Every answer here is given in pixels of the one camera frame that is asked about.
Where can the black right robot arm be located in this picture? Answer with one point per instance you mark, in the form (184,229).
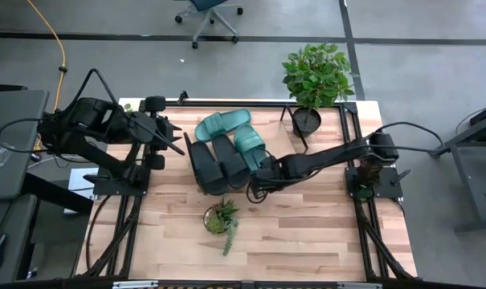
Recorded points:
(331,154)

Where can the grey desk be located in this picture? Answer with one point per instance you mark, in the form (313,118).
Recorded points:
(9,225)
(13,140)

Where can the black aluminium table frame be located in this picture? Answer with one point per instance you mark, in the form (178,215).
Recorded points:
(234,104)

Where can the teal rubber slide sandal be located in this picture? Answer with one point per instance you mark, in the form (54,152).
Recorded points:
(222,122)
(248,140)

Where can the artificial succulent arrangement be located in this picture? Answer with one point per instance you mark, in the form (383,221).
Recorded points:
(222,216)

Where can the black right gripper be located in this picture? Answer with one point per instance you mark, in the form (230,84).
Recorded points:
(272,170)

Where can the white paper sheet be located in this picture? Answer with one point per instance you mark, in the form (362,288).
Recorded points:
(80,180)

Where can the office chair base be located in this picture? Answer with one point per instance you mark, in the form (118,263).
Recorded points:
(210,12)

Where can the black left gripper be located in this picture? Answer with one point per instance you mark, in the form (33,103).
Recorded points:
(164,130)

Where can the black table clamp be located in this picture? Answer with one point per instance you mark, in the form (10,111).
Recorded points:
(182,97)

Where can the black round plant pot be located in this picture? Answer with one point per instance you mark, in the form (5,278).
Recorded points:
(307,122)

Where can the silver metal bracket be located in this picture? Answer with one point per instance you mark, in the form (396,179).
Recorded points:
(134,284)
(359,286)

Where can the black side stand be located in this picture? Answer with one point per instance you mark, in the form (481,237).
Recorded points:
(475,160)

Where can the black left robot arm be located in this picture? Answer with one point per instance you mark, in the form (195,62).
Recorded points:
(86,116)

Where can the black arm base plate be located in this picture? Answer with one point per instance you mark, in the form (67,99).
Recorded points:
(389,182)
(106,185)

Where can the green leafy artificial tree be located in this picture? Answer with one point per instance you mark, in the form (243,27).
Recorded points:
(317,76)

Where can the black rubber slide sandal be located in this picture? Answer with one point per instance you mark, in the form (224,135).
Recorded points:
(230,160)
(206,168)

